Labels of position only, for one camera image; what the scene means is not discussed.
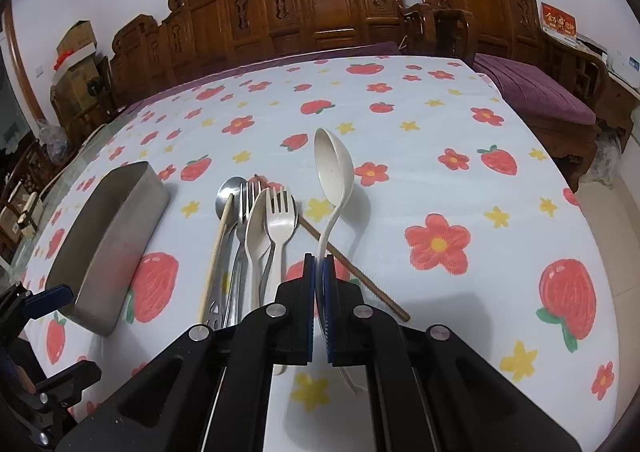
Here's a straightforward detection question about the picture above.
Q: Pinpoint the wooden door frame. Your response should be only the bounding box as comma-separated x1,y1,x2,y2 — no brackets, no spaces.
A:
0,2,48,123

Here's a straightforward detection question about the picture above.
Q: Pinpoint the white plastic fork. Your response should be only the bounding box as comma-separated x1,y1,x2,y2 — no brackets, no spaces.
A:
264,186,298,375

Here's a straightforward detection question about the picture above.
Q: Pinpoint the large white ladle spoon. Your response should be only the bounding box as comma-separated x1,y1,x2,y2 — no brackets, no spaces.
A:
313,128,368,395

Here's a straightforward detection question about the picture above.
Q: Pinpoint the dark brown chopstick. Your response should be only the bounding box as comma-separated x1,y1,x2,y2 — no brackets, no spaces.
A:
252,174,412,323

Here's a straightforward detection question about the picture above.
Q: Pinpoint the light wooden chopstick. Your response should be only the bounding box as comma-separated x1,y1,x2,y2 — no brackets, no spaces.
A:
198,196,235,325

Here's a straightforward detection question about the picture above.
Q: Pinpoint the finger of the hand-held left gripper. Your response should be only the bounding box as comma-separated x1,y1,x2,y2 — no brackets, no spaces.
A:
0,283,73,348
30,360,103,443

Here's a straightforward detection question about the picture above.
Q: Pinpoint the red box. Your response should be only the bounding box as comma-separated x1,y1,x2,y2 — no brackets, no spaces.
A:
540,2,578,35

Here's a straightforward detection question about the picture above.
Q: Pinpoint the strawberry flower printed tablecloth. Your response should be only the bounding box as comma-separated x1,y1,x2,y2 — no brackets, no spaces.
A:
22,54,618,452

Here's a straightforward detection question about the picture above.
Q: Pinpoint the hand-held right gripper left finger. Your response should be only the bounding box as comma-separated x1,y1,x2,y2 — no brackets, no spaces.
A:
52,254,318,452

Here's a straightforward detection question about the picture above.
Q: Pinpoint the metal fork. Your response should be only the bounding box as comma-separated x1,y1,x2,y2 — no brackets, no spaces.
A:
222,179,265,328

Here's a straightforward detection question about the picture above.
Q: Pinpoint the large metal spoon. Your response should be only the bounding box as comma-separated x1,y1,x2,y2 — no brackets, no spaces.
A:
205,176,249,330

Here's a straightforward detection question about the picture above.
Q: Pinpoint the small cardboard box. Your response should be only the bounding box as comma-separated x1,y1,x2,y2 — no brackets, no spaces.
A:
56,21,98,55

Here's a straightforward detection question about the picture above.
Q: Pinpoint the clear plastic bag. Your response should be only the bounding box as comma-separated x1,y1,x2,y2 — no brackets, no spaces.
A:
39,124,68,160

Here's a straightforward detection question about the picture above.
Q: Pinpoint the purple armchair cushion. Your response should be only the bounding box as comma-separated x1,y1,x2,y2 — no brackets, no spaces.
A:
472,52,598,128

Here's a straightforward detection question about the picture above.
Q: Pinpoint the stainless steel tray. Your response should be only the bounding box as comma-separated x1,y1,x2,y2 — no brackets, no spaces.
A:
44,161,172,338

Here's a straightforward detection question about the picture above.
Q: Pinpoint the large cardboard box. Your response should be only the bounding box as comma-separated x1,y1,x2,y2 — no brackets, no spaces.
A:
50,54,110,125

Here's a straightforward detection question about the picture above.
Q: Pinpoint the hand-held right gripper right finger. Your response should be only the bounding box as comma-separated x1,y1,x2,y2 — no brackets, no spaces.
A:
322,254,583,452

